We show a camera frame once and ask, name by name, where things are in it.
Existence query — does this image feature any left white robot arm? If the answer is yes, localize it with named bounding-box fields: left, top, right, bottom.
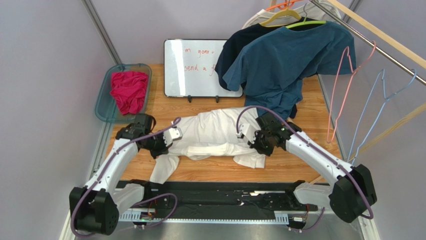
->
left=69, top=113, right=183, bottom=238

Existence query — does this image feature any green plastic hanger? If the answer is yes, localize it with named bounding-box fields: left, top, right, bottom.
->
left=285, top=11, right=327, bottom=30

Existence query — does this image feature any translucent teal plastic basket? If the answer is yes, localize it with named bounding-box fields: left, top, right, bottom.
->
left=94, top=63, right=152, bottom=124

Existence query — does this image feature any white whiteboard with red writing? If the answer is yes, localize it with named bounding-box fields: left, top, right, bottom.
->
left=163, top=39, right=243, bottom=100

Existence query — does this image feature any magenta crumpled cloth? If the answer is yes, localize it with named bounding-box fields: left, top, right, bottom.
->
left=110, top=71, right=149, bottom=115

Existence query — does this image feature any beige hanging t-shirt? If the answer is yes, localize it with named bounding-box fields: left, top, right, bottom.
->
left=241, top=0, right=342, bottom=29

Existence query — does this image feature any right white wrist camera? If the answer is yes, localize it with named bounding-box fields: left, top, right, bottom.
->
left=236, top=123, right=257, bottom=144

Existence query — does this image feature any white floral print t-shirt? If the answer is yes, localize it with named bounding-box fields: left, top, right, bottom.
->
left=149, top=107, right=266, bottom=184

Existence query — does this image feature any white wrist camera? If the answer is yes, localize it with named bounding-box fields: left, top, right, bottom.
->
left=236, top=123, right=257, bottom=144
left=163, top=127, right=183, bottom=146

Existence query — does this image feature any light blue wire hanger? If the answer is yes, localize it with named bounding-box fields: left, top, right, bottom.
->
left=347, top=68, right=418, bottom=166

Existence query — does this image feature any orange plastic hanger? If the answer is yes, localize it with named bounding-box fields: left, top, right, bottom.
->
left=265, top=0, right=301, bottom=12

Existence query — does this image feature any teal blue hanging t-shirt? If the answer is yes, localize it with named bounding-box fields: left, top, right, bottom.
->
left=222, top=22, right=356, bottom=119

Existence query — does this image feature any wooden rack frame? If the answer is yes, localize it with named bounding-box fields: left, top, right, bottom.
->
left=286, top=0, right=426, bottom=186

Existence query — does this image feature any metal clothes rail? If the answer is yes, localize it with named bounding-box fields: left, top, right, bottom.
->
left=310, top=0, right=426, bottom=85

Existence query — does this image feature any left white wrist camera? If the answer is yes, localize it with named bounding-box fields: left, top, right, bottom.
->
left=163, top=127, right=183, bottom=146

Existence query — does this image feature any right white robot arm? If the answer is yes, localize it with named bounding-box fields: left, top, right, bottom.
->
left=237, top=112, right=377, bottom=223

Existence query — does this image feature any navy hanging t-shirt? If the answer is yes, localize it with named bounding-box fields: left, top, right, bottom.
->
left=214, top=24, right=301, bottom=119

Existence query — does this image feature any yellow plastic hanger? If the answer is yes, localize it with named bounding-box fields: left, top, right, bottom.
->
left=260, top=8, right=302, bottom=27

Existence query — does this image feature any aluminium rail frame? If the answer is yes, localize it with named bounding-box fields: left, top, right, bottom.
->
left=59, top=192, right=381, bottom=240

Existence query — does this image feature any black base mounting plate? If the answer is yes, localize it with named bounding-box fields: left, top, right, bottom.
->
left=143, top=181, right=319, bottom=220

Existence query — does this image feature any pink wire hanger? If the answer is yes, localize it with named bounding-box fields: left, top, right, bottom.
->
left=326, top=40, right=378, bottom=144

